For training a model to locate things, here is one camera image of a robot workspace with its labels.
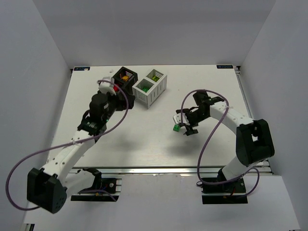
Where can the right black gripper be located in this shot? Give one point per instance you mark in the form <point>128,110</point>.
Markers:
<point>190,121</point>

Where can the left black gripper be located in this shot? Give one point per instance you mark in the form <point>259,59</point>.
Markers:
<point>122,96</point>

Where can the green square lego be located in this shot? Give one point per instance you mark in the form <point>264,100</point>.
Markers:
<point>176,128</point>

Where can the orange long lego brick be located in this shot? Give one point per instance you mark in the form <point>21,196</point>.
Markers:
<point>125,78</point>

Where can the green long lego brick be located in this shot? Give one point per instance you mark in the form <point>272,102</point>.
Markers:
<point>145,89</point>

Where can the lime and green lego stack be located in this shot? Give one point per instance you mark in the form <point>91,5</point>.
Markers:
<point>155,78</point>

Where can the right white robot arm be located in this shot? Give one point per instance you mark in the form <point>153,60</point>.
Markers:
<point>253,138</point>

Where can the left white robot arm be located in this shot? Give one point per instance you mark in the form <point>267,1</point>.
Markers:
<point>49,186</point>

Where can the black slotted container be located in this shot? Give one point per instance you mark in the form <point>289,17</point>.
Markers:
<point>125,86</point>

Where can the white slotted container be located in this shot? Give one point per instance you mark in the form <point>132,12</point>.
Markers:
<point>156,88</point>

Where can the left blue corner label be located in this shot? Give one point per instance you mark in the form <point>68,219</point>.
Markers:
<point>85,68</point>

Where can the blue corner label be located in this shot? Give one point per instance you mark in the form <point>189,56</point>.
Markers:
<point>85,68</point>
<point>219,66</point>

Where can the right blue corner label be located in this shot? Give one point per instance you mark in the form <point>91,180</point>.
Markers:
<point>219,66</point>

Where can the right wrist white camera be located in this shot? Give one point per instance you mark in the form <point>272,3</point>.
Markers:
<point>180,119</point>

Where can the wrist white camera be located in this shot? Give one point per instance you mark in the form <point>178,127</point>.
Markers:
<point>106,85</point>
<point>180,119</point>

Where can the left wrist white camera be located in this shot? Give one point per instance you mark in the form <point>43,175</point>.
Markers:
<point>106,85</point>

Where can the aluminium table front rail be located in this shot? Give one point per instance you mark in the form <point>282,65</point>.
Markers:
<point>153,170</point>

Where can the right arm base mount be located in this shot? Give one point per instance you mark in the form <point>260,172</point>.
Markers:
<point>228,193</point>

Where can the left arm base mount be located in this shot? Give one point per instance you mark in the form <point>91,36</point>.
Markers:
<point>103,188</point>

